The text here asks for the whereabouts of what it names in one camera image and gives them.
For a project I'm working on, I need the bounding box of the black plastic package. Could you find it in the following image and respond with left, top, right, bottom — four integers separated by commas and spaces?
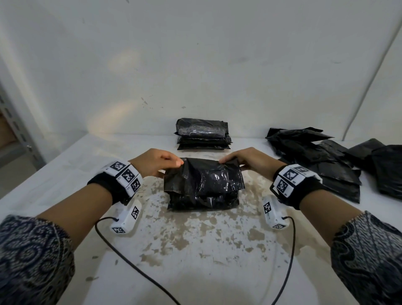
175, 118, 229, 139
163, 157, 245, 211
177, 143, 231, 151
175, 134, 232, 145

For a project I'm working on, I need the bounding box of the dark patterned sleeve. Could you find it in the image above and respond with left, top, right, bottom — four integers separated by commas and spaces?
331, 211, 402, 305
0, 215, 76, 305

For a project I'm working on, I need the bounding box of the person's left forearm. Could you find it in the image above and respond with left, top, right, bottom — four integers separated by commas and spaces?
36, 183, 113, 252

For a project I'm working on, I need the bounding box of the person's right hand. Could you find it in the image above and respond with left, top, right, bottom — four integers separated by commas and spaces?
219, 147, 286, 181

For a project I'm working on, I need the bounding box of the pile of black plastic bags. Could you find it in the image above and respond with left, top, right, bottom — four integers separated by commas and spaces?
265, 127, 402, 203

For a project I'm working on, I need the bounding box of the grey metal shelf rack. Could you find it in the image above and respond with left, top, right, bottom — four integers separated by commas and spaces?
0, 81, 46, 171

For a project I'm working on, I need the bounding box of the black wristband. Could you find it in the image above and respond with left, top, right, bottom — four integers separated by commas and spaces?
269, 165, 328, 210
87, 171, 133, 205

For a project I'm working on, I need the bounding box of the white wrist camera with markers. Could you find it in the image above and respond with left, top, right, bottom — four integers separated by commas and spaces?
102, 160, 144, 235
262, 164, 323, 230

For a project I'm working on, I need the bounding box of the person's right forearm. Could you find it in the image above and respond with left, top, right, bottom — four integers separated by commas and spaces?
299, 189, 364, 247

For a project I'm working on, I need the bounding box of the black cable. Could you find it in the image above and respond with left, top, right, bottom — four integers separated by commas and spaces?
95, 216, 182, 305
271, 216, 296, 305

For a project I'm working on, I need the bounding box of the person's left hand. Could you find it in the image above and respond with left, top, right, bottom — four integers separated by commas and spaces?
129, 148, 184, 179

